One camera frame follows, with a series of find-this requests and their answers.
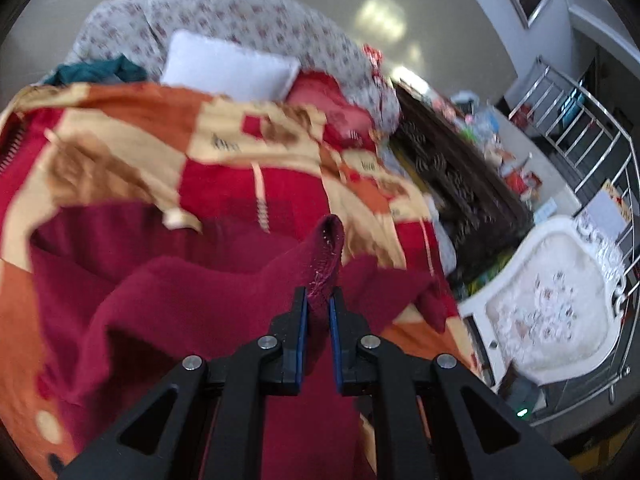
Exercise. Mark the orange red patterned blanket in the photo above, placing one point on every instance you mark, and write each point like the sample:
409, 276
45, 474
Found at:
193, 157

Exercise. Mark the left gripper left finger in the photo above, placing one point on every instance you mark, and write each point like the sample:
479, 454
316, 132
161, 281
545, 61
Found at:
204, 419

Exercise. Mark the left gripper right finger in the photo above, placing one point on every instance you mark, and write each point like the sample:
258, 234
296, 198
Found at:
434, 419

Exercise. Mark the white ornate chair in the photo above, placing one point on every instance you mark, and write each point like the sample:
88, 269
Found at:
555, 311

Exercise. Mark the red embroidered pillow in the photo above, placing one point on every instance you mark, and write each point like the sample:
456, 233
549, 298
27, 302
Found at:
348, 126

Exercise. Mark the white pillow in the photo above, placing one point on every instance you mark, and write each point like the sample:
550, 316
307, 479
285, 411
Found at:
218, 66

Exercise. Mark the dark carved wooden headboard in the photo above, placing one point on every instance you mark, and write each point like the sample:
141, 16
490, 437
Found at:
480, 214

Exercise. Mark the teal cloth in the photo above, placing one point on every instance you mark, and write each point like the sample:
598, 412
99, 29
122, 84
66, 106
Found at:
113, 71

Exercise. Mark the floral quilt bundle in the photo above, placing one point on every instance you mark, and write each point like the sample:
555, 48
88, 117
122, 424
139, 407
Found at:
141, 30

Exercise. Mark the maroon fleece garment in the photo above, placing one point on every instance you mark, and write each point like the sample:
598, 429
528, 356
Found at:
123, 299

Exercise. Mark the metal rack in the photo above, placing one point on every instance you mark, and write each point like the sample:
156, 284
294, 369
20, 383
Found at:
595, 156

